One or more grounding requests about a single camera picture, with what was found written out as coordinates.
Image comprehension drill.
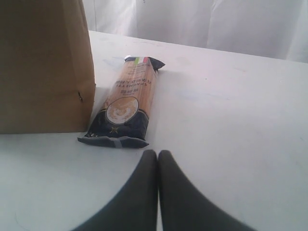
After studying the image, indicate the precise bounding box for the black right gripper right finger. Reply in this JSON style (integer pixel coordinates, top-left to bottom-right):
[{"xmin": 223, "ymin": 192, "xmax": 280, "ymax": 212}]
[{"xmin": 158, "ymin": 150, "xmax": 248, "ymax": 231}]

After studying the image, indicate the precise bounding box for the spaghetti pasta packet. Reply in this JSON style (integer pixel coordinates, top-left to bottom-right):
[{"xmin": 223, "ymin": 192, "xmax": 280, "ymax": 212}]
[{"xmin": 78, "ymin": 56, "xmax": 165, "ymax": 148}]

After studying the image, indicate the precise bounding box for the brown paper bag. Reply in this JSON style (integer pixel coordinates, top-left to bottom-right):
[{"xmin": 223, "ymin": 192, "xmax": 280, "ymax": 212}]
[{"xmin": 0, "ymin": 0, "xmax": 95, "ymax": 134}]

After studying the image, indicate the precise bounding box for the white backdrop curtain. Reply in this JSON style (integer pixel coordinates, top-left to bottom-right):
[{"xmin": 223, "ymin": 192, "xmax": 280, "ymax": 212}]
[{"xmin": 83, "ymin": 0, "xmax": 308, "ymax": 63}]

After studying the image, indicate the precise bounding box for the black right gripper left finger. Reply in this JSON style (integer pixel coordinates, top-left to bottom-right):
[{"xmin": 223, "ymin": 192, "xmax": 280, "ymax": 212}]
[{"xmin": 77, "ymin": 150, "xmax": 158, "ymax": 231}]

